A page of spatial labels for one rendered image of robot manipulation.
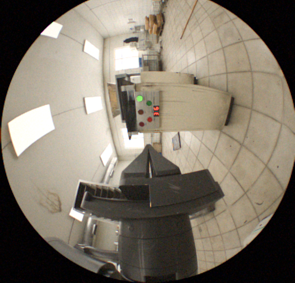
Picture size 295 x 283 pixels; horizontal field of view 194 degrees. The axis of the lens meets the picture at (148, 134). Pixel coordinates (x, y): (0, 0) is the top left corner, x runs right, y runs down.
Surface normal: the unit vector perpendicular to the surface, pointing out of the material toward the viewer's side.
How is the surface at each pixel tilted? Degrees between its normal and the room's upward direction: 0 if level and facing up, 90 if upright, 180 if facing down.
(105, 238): 90
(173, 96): 90
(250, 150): 0
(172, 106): 90
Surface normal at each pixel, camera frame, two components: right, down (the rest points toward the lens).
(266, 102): -1.00, 0.05
